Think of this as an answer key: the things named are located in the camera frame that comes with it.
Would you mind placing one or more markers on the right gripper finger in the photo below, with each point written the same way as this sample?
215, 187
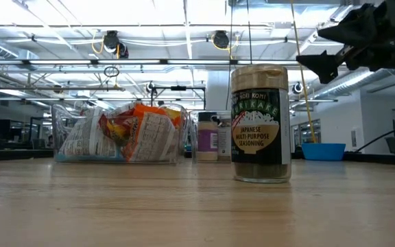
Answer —
352, 27
324, 65

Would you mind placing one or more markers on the purple label spice jar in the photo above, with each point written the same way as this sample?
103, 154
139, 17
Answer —
207, 140

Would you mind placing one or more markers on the orange food packet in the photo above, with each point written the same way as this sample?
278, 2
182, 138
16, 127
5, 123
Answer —
153, 137

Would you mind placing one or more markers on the red yellow ramen packet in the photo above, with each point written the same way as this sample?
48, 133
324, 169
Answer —
115, 128

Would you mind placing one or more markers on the silver blue food packet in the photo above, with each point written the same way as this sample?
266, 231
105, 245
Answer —
81, 137

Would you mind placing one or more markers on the blue plastic bowl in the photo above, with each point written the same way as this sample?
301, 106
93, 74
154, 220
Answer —
322, 152

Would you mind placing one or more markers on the wide clear plastic container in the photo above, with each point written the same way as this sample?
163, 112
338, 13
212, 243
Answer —
56, 137

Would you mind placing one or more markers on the black aluminium right frame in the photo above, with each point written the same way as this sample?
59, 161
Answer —
382, 159

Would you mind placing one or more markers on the black aluminium frame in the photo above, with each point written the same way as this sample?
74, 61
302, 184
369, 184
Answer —
12, 155
382, 159

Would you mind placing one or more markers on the black gantry frame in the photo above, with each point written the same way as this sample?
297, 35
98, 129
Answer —
178, 88

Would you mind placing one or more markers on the black aluminium left frame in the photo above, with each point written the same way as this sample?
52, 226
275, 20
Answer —
12, 155

